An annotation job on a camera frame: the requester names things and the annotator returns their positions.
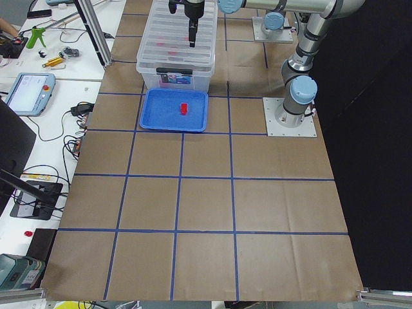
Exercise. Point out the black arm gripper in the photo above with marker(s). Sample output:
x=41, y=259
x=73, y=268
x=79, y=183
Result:
x=193, y=10

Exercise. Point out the clear plastic box lid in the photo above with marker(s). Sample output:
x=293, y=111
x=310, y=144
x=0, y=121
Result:
x=165, y=42

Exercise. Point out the red block from tray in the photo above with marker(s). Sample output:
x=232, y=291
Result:
x=183, y=108

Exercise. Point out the clear plastic storage box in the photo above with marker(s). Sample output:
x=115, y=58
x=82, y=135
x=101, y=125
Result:
x=199, y=80

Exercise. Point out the green device box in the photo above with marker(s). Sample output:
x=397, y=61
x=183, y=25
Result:
x=19, y=272

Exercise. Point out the blue plastic tray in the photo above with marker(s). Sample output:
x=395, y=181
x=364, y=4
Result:
x=161, y=110

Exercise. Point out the black power adapter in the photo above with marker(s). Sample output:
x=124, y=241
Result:
x=81, y=108

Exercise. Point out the yellow brass tool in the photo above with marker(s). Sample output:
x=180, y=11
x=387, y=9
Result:
x=53, y=62

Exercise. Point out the black phone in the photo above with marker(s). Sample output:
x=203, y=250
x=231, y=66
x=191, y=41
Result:
x=39, y=14

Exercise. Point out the teach pendant tablet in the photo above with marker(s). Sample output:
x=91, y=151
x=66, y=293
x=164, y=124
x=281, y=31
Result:
x=30, y=93

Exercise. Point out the black monitor stand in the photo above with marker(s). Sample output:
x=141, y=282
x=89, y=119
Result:
x=32, y=199

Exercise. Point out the black box latch handle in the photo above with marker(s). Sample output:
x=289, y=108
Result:
x=174, y=70

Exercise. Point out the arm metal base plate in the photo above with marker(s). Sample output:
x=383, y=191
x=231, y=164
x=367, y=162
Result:
x=263, y=34
x=279, y=123

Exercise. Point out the aluminium frame post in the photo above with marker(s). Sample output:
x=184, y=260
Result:
x=94, y=30

